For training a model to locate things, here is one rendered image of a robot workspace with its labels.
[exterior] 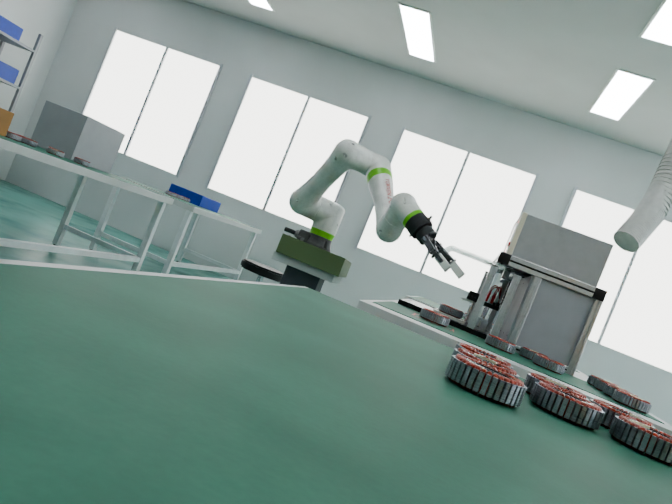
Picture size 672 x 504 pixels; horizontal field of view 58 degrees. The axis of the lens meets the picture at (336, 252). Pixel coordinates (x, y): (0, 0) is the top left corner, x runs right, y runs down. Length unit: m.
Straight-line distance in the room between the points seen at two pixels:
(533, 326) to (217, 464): 2.37
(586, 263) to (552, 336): 0.35
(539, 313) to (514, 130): 5.38
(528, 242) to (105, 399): 2.49
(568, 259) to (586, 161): 5.16
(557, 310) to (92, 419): 2.41
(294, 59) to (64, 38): 3.51
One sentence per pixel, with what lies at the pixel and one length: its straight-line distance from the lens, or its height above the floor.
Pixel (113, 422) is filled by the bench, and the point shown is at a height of 0.75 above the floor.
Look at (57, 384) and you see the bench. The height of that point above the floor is 0.75.
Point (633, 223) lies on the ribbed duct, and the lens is 4.04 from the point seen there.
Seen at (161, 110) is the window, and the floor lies 1.75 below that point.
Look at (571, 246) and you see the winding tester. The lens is 2.75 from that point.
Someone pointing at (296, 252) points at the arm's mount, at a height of 0.78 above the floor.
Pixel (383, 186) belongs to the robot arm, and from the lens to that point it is 2.63.
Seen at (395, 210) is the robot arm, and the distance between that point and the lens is 2.38.
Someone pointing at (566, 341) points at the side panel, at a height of 0.87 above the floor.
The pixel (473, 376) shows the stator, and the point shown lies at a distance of 0.86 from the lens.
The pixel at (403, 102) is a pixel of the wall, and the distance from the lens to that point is 7.96.
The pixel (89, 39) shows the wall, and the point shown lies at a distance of 9.86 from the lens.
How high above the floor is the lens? 0.86
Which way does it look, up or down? level
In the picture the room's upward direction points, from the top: 22 degrees clockwise
